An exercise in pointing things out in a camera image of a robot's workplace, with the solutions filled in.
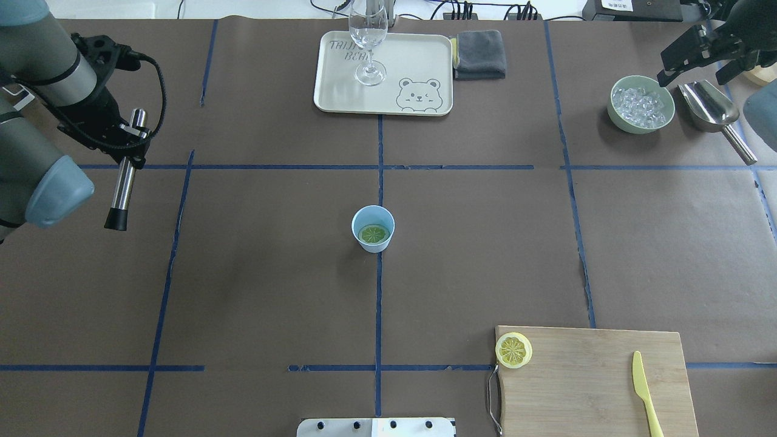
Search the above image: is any yellow lemon half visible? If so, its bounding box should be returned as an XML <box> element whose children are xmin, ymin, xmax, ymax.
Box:
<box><xmin>495</xmin><ymin>331</ymin><xmax>534</xmax><ymax>370</ymax></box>

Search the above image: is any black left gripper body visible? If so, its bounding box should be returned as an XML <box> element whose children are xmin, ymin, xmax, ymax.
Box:
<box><xmin>58</xmin><ymin>33</ymin><xmax>152</xmax><ymax>169</ymax></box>

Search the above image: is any light blue cup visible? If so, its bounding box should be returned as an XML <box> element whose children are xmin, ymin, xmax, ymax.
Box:
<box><xmin>351</xmin><ymin>205</ymin><xmax>396</xmax><ymax>254</ymax></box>

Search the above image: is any yellow plastic knife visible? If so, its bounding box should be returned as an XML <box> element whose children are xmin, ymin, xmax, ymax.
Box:
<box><xmin>631</xmin><ymin>350</ymin><xmax>664</xmax><ymax>436</ymax></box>

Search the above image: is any cream bear tray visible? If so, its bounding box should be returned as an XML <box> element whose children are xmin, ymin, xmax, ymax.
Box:
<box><xmin>313</xmin><ymin>31</ymin><xmax>454</xmax><ymax>117</ymax></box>

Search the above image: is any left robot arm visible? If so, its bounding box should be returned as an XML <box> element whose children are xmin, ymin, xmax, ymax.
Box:
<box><xmin>1</xmin><ymin>1</ymin><xmax>168</xmax><ymax>240</ymax></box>

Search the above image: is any clear wine glass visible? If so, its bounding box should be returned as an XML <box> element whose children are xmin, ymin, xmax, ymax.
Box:
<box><xmin>348</xmin><ymin>1</ymin><xmax>389</xmax><ymax>87</ymax></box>

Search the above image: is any green bowl of ice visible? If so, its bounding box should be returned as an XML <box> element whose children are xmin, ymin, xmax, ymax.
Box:
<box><xmin>606</xmin><ymin>75</ymin><xmax>676</xmax><ymax>135</ymax></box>

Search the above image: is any lime slice in cup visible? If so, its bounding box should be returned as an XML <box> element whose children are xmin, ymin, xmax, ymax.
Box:
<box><xmin>357</xmin><ymin>224</ymin><xmax>391</xmax><ymax>245</ymax></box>

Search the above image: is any steel ice scoop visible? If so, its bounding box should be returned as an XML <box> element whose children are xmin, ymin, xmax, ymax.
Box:
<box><xmin>678</xmin><ymin>80</ymin><xmax>758</xmax><ymax>166</ymax></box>

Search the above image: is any wooden mug tree stand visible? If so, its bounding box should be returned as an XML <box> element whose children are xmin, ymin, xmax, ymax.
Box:
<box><xmin>742</xmin><ymin>63</ymin><xmax>776</xmax><ymax>87</ymax></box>

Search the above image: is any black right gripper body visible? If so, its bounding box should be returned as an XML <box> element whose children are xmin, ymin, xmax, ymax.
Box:
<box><xmin>657</xmin><ymin>1</ymin><xmax>776</xmax><ymax>87</ymax></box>

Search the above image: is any grey folded cloth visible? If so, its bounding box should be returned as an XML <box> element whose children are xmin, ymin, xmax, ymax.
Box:
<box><xmin>450</xmin><ymin>30</ymin><xmax>507</xmax><ymax>81</ymax></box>

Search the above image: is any wooden cutting board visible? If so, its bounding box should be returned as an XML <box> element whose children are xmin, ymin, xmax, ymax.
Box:
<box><xmin>495</xmin><ymin>325</ymin><xmax>699</xmax><ymax>436</ymax></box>

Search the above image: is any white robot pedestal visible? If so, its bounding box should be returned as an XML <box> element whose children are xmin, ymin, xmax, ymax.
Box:
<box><xmin>296</xmin><ymin>417</ymin><xmax>457</xmax><ymax>436</ymax></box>

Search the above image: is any black power strip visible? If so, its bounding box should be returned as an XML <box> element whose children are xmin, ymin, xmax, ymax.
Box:
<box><xmin>431</xmin><ymin>1</ymin><xmax>542</xmax><ymax>21</ymax></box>

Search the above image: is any steel muddler stick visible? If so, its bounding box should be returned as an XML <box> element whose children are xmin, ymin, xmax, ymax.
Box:
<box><xmin>104</xmin><ymin>108</ymin><xmax>150</xmax><ymax>231</ymax></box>

